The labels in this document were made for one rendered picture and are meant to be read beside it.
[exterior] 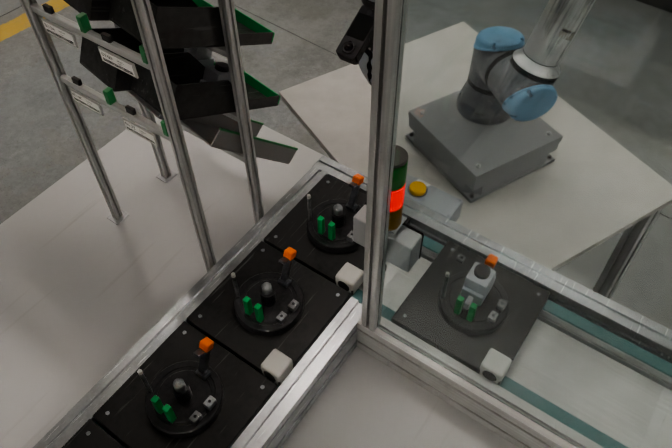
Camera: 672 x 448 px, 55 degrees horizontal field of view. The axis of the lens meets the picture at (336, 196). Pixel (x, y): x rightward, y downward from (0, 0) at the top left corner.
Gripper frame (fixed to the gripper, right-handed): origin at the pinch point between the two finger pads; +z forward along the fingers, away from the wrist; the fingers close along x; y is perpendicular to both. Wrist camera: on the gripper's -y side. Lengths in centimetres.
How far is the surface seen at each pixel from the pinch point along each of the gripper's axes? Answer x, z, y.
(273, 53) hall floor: 136, 123, 121
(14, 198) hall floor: 164, 123, -24
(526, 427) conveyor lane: -59, 28, -37
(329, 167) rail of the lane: 8.4, 28.0, -4.1
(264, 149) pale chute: 16.2, 14.8, -17.9
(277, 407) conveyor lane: -19, 28, -59
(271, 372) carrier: -15, 24, -56
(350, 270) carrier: -14.6, 24.2, -28.6
